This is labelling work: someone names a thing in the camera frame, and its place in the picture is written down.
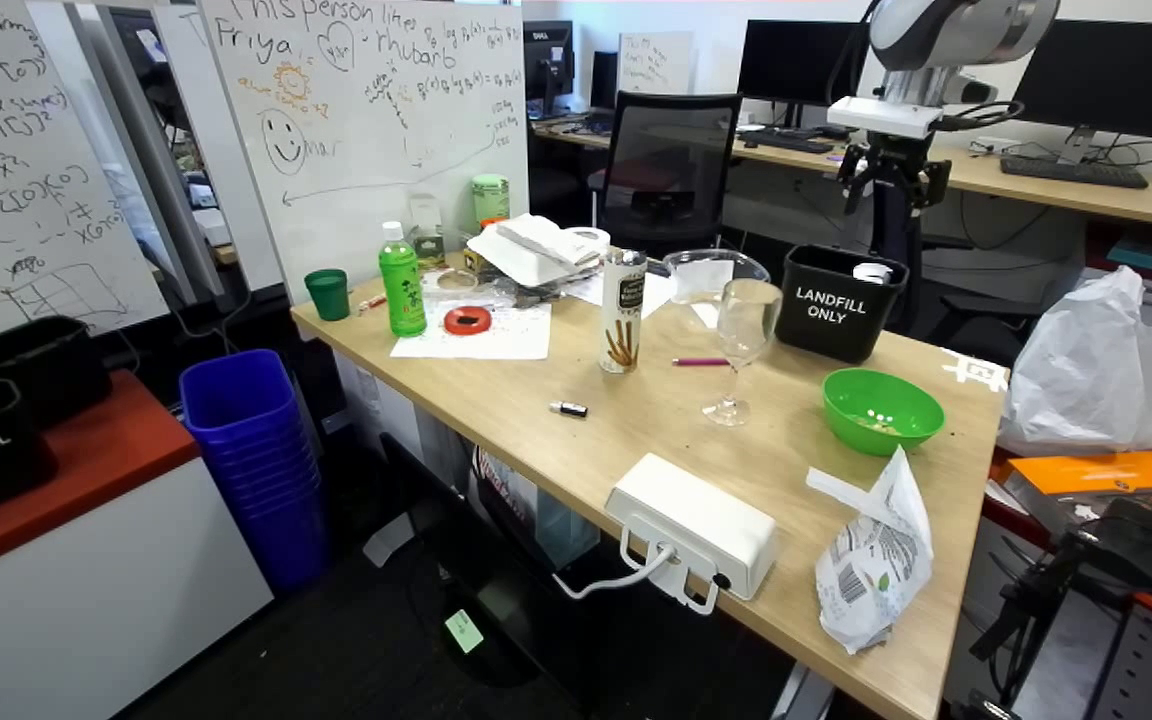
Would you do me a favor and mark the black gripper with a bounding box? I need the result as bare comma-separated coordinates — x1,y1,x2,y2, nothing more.
836,131,952,206

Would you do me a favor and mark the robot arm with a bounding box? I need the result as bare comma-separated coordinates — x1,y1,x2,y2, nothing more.
829,0,1059,206

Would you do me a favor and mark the black landfill bin on table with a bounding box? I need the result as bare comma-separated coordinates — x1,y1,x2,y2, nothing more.
775,242,907,362

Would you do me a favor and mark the white power box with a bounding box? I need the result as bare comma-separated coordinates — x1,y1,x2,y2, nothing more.
603,456,775,617

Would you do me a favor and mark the black bin behind counter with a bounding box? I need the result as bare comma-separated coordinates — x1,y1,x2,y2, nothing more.
0,317,114,428

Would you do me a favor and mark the black keyboard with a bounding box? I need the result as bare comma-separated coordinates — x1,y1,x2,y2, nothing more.
1000,156,1150,188

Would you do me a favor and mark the black computer monitor left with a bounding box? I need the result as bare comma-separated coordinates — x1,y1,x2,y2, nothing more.
741,20,870,128

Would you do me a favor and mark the black computer monitor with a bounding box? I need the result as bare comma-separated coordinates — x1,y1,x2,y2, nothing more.
1016,20,1152,164
741,20,870,128

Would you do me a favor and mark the clear wine glass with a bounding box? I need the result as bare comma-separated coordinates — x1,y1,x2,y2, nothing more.
706,277,786,425

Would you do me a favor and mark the black office chair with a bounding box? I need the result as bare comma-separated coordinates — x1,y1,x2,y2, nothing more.
597,92,741,254

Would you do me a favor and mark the white fiducial marker tag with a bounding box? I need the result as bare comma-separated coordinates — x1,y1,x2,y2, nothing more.
943,352,1010,393

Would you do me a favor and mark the green plastic bowl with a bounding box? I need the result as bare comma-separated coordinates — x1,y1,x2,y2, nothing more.
825,366,943,456

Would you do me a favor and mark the black computer monitor right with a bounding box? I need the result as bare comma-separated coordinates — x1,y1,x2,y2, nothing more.
1016,20,1152,164

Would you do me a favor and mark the pink pen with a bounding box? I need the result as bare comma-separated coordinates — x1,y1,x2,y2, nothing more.
673,355,733,366

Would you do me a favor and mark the tall clear glass with pencils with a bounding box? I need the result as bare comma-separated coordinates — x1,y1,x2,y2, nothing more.
601,246,650,370

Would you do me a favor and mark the large white plastic bag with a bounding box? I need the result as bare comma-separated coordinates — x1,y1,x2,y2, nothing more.
1000,268,1152,453

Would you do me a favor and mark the green canister by whiteboard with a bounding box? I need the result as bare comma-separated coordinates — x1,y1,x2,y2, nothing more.
471,171,510,226

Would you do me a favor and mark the crumpled white paper bag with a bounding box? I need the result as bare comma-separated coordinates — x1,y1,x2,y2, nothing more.
808,447,933,657

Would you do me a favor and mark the white paper sheet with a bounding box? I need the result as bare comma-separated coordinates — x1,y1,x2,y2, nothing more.
392,301,552,359

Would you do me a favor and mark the green plastic bottle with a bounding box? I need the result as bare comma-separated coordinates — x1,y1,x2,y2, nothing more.
379,220,429,336

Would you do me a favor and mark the whiteboard with smiley drawing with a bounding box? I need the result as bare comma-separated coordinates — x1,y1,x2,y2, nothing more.
199,0,527,301

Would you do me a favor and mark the green plastic cup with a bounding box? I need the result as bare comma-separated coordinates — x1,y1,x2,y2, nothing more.
303,268,347,319

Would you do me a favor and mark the left whiteboard with writing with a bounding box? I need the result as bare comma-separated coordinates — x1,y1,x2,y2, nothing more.
0,0,163,330

